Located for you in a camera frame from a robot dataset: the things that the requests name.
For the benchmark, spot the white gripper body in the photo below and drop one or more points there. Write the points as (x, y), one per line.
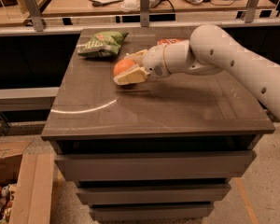
(155, 62)

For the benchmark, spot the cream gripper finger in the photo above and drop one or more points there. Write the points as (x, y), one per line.
(132, 75)
(137, 57)

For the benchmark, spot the orange fruit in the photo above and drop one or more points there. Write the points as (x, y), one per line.
(122, 66)

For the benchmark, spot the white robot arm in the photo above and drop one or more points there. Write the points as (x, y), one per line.
(209, 50)

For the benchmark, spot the green jalapeno chip bag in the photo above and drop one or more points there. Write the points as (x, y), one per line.
(102, 44)

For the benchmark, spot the grey drawer cabinet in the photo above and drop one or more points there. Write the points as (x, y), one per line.
(181, 113)

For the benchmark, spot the top grey drawer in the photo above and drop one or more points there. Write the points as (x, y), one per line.
(154, 166)

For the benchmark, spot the grey drawer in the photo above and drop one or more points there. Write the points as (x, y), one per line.
(154, 166)
(154, 194)
(148, 212)

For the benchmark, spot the middle grey drawer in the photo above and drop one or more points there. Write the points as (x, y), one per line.
(154, 194)

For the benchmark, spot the cardboard box with items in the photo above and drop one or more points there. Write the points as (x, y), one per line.
(33, 176)

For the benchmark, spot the bottom grey drawer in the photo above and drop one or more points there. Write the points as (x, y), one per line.
(148, 212)

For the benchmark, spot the middle metal bracket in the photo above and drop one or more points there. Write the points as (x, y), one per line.
(144, 13)

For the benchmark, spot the metal bracket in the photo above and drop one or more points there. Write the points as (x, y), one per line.
(250, 11)
(35, 15)
(144, 13)

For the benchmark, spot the left metal bracket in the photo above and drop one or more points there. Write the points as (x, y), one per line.
(35, 15)

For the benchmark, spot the right metal bracket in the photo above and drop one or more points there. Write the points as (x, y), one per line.
(250, 11)

